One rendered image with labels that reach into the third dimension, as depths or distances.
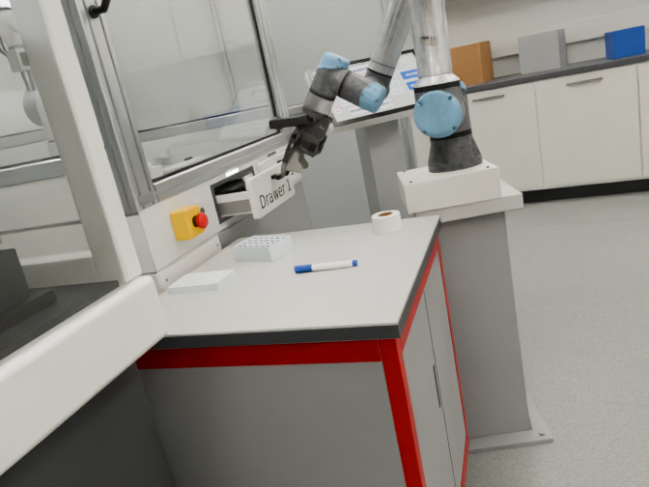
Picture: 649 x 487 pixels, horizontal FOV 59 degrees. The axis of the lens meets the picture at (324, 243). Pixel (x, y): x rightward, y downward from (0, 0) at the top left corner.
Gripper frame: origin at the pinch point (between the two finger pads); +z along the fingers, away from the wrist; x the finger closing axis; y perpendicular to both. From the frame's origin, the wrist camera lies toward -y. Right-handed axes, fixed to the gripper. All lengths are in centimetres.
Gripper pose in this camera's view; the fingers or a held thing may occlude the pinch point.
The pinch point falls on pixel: (284, 171)
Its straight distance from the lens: 165.9
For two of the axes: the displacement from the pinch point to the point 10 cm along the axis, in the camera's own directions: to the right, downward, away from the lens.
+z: -3.7, 8.3, 4.1
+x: 2.9, -3.2, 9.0
